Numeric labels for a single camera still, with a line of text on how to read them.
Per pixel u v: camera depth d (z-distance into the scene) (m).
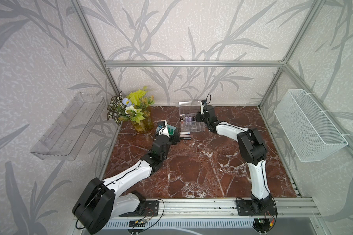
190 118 1.04
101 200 0.40
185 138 1.00
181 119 1.02
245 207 0.73
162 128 0.68
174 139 0.72
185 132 1.02
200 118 0.91
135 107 0.90
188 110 1.21
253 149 0.56
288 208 0.75
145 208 0.73
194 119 1.06
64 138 0.66
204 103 0.89
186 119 1.05
